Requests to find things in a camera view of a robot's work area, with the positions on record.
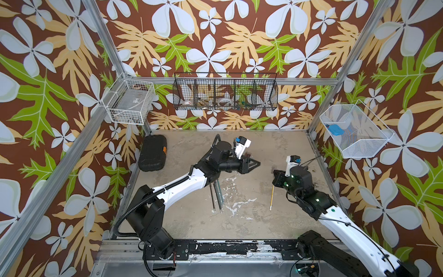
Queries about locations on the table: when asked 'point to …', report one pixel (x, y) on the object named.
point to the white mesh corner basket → (354, 129)
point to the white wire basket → (130, 101)
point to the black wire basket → (222, 91)
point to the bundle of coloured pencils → (219, 195)
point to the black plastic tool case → (153, 153)
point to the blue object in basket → (335, 129)
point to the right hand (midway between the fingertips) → (271, 170)
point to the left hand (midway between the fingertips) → (258, 160)
